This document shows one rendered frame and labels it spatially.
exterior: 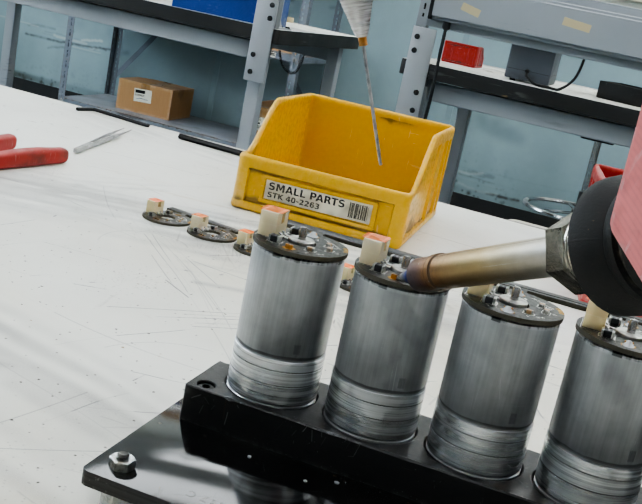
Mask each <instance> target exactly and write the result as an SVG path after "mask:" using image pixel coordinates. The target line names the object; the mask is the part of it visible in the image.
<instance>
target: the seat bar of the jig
mask: <svg viewBox="0 0 642 504"><path fill-rule="evenodd" d="M229 366H230V364H227V363H224V362H222V361H219V362H217V363H216V364H214V365H212V366H211V367H210V368H208V369H207V370H205V371H204V372H202V373H201V374H199V375H198V376H196V377H195V378H193V379H192V380H190V381H189V382H187V383H186V384H185V389H184V395H183V400H182V406H181V411H180V417H179V418H180V419H182V420H184V421H187V422H190V423H193V424H196V425H199V426H201V427H204V428H207V429H210V430H213V431H216V432H219V433H221V434H224V435H227V436H230V437H233V438H236V439H239V440H241V441H244V442H247V443H250V444H253V445H256V446H258V447H261V448H264V449H267V450H270V451H273V452H276V453H278V454H281V455H284V456H287V457H290V458H293V459H296V460H298V461H301V462H304V463H307V464H310V465H313V466H315V467H318V468H321V469H324V470H327V471H330V472H333V473H335V474H338V475H341V476H344V477H347V478H350V479H353V480H355V481H358V482H361V483H364V484H367V485H370V486H372V487H375V488H378V489H381V490H384V491H387V492H390V493H392V494H395V495H398V496H401V497H404V498H407V499H410V500H412V501H415V502H418V503H421V504H556V503H554V502H553V501H551V500H550V499H548V498H547V497H545V496H544V495H543V494H542V493H541V492H540V491H539V490H538V489H537V488H536V487H535V485H534V483H533V479H534V475H535V472H536V468H537V465H538V461H539V458H540V453H538V452H535V451H532V450H529V449H527V450H526V453H525V457H524V461H523V464H522V468H521V472H520V475H519V477H517V478H515V479H512V480H507V481H490V480H483V479H478V478H474V477H470V476H466V475H463V474H460V473H458V472H455V471H453V470H451V469H449V468H447V467H445V466H443V465H441V464H440V463H438V462H437V461H435V460H434V459H433V458H432V457H431V456H430V455H429V454H428V453H427V452H426V450H425V445H426V441H427V437H428V433H429V428H430V424H431V420H432V418H430V417H427V416H424V415H421V414H420V416H419V420H418V424H417V428H416V432H415V436H414V439H413V440H411V441H409V442H405V443H400V444H381V443H374V442H369V441H364V440H361V439H357V438H354V437H351V436H349V435H346V434H344V433H342V432H340V431H338V430H337V429H335V428H333V427H332V426H331V425H329V424H328V423H327V422H326V421H325V420H324V418H323V411H324V407H325V402H326V397H327V393H328V388H329V385H328V384H325V383H322V382H320V383H319V388H318V393H317V397H316V402H315V404H313V405H312V406H309V407H306V408H301V409H277V408H270V407H265V406H261V405H257V404H254V403H251V402H249V401H246V400H244V399H242V398H240V397H238V396H236V395H235V394H233V393H232V392H231V391H230V390H229V389H228V388H227V387H226V382H227V376H228V371H229ZM636 504H642V487H641V489H640V492H639V495H638V498H637V501H636Z"/></svg>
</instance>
